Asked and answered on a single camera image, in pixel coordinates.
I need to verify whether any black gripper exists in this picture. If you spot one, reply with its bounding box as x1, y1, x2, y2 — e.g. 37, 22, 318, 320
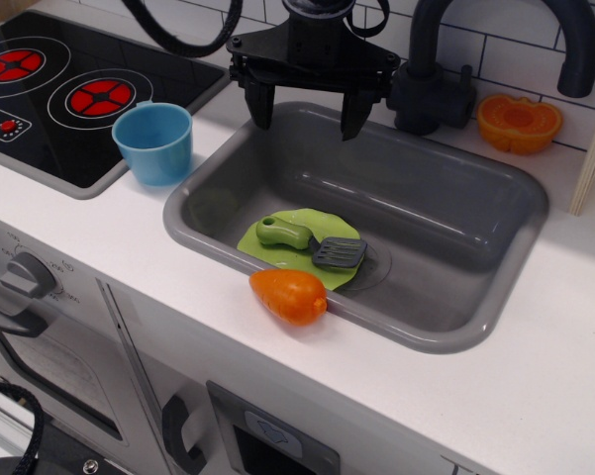
227, 19, 400, 142

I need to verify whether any green handled grey spatula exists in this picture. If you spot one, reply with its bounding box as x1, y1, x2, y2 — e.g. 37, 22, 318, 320
255, 215, 367, 269

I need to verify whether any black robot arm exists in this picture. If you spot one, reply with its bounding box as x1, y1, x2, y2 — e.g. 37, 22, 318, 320
227, 1, 401, 141

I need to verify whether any green toy plate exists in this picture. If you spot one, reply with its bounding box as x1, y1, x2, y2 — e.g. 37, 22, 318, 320
237, 208, 365, 292

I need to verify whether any grey sink basin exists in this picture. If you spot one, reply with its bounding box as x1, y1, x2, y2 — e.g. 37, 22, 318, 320
163, 102, 548, 354

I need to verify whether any dark grey toy faucet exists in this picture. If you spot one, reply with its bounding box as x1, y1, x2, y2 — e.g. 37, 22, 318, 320
386, 0, 595, 136

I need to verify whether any blue plastic cup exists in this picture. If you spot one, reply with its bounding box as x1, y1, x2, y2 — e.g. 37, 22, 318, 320
112, 101, 193, 186

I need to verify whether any orange toy carrot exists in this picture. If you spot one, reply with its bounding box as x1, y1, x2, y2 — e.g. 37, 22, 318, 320
248, 269, 328, 327

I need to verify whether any orange toy pumpkin half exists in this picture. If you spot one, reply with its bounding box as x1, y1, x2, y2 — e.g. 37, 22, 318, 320
476, 94, 563, 155

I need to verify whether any black toy stovetop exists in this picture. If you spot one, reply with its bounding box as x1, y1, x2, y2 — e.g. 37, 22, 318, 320
0, 11, 228, 199

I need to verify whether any grey oven knob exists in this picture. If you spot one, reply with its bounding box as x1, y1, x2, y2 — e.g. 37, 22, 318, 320
0, 252, 56, 299

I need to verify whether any grey dishwasher panel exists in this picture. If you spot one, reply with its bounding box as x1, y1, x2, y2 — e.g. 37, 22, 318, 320
206, 381, 341, 475

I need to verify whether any toy oven door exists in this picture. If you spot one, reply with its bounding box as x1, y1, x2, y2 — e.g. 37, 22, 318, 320
0, 276, 130, 444

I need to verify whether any black braided cable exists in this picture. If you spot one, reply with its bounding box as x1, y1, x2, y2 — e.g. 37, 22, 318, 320
121, 0, 245, 58
0, 381, 47, 475

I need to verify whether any black cabinet door handle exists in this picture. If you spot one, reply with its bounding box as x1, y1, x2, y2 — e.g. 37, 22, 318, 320
161, 395, 207, 475

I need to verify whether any black lower braided cable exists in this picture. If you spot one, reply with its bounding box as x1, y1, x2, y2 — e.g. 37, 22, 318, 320
0, 381, 47, 475

